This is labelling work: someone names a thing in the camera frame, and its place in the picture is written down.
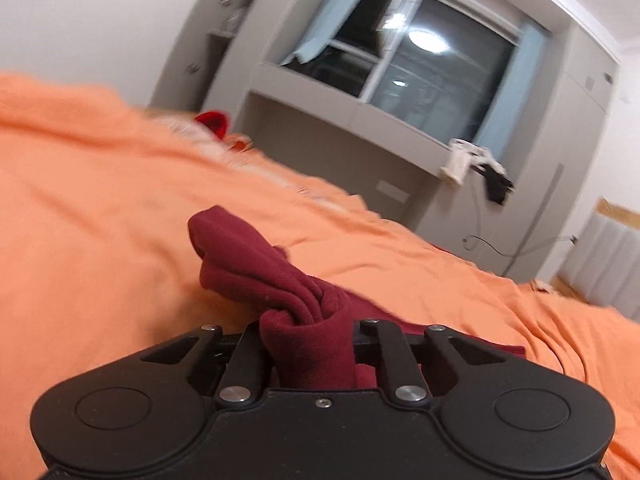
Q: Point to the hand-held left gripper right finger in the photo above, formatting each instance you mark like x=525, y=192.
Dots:
x=395, y=355

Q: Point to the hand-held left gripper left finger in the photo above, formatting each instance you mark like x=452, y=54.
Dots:
x=247, y=355

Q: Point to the dark red long-sleeve shirt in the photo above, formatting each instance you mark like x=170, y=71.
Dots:
x=280, y=280

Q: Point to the white socket plate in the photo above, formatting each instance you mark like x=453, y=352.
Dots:
x=393, y=191

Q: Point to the black garment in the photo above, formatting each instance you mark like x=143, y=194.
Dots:
x=497, y=185

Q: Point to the white garment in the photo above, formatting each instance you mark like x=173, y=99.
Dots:
x=457, y=162

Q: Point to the orange bed sheet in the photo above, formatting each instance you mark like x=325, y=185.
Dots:
x=100, y=210

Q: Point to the patterned orange pillow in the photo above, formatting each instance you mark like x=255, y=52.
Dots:
x=210, y=147

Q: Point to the grey padded wooden headboard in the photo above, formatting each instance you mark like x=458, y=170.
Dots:
x=610, y=260

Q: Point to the red plush item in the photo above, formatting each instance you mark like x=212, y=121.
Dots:
x=212, y=122

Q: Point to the grey window bench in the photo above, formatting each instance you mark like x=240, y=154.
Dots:
x=350, y=110

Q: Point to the large window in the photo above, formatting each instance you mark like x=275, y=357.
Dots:
x=440, y=85

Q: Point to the light blue curtain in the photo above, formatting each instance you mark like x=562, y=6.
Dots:
x=510, y=95
x=340, y=10

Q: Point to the open grey wardrobe door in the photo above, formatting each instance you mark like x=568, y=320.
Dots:
x=185, y=50

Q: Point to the grey built-in wardrobe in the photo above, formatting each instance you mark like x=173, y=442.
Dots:
x=255, y=25

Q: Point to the open window sash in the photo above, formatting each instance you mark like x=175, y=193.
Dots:
x=400, y=5

